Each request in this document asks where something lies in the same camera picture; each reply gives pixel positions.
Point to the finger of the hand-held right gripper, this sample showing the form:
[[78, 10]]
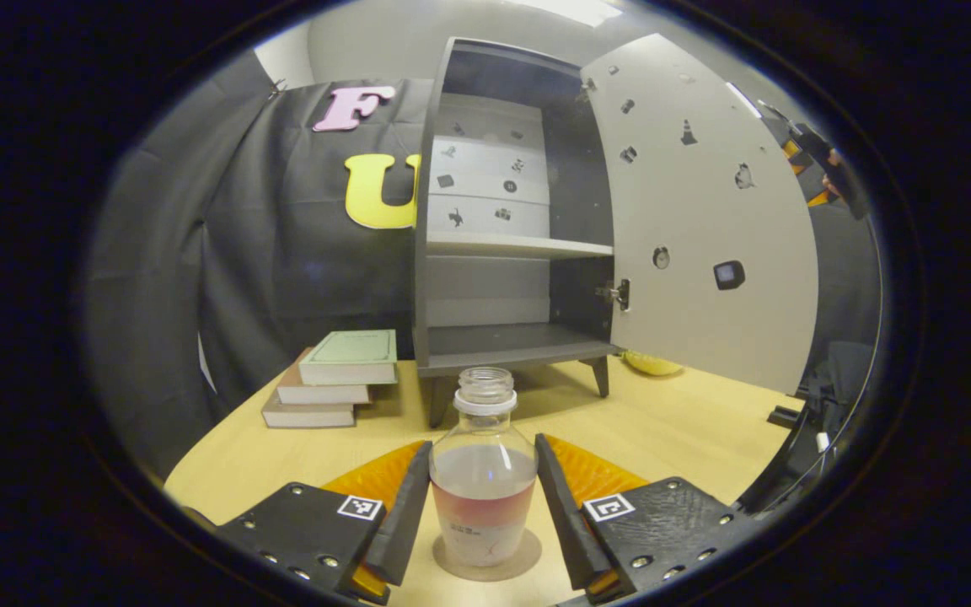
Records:
[[791, 152], [818, 199]]

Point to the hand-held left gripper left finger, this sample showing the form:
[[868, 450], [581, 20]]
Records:
[[405, 523]]

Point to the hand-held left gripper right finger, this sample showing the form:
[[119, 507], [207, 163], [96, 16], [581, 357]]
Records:
[[561, 523]]

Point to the round brown coaster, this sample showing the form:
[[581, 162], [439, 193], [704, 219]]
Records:
[[528, 556]]

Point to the clear bottle with red label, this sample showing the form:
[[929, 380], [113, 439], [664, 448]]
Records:
[[484, 497]]

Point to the light grey cabinet door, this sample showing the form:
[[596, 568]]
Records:
[[705, 211]]

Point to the grey cabinet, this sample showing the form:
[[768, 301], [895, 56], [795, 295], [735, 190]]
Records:
[[578, 219]]

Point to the metal door hinge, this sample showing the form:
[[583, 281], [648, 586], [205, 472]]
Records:
[[618, 293], [587, 85]]

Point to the yellow plush toy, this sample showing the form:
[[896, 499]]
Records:
[[652, 365]]

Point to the green book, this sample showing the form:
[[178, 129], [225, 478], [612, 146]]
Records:
[[351, 347]]

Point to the black backdrop cloth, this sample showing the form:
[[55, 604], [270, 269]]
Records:
[[283, 270]]

